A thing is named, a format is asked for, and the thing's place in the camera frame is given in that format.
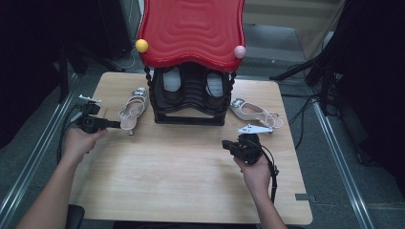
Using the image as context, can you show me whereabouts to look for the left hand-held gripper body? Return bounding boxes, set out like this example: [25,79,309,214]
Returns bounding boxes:
[75,94,109,134]

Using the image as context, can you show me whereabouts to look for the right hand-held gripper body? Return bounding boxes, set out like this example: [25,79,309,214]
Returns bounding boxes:
[233,124,274,166]

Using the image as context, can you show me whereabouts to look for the white strappy heeled sandal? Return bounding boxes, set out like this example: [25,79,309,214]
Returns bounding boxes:
[229,97,285,130]
[117,88,149,136]

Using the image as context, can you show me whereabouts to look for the black leather shoe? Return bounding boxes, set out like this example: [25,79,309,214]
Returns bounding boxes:
[203,71,231,106]
[160,66,184,106]

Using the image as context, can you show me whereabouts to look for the red and black shoe rack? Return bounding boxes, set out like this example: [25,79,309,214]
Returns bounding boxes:
[137,0,247,127]

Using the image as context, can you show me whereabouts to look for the person's left hand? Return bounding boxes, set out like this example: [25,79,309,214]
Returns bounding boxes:
[61,127,109,165]

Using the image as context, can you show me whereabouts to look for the person's right hand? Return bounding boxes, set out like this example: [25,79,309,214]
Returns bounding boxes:
[233,156,271,198]

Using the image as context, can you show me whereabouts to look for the black upright stand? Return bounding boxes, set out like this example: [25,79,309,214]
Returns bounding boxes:
[57,44,70,104]

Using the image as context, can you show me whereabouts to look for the grey tape strip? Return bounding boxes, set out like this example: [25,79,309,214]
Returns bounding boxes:
[295,193,316,203]

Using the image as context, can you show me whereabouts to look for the yellow ball knob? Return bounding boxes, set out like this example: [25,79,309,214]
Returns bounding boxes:
[135,38,150,53]

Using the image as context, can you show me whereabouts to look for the black curtain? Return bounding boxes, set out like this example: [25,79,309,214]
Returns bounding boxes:
[0,0,132,149]
[330,0,405,198]

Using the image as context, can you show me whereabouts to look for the pink ball knob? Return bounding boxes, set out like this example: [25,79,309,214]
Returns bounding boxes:
[234,45,247,60]

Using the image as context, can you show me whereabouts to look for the black chair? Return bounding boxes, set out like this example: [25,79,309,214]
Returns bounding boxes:
[65,204,85,229]

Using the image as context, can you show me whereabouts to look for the black tripod stand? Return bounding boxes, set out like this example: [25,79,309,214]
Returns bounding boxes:
[269,47,338,115]

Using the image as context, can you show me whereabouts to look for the left hand-held gripper cable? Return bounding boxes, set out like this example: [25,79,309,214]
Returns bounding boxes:
[56,104,85,165]

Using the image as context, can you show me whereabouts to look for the hand-held gripper cable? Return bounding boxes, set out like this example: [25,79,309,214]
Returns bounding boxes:
[56,104,85,165]
[259,144,280,204]

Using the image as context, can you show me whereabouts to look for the right hand-held gripper cable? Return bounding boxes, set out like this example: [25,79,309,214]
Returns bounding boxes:
[259,144,280,204]

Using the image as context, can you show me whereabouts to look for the black floor cables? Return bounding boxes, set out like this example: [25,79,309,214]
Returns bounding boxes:
[288,94,323,151]

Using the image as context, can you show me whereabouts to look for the thin white cable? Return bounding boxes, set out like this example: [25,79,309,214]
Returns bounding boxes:
[111,47,138,71]

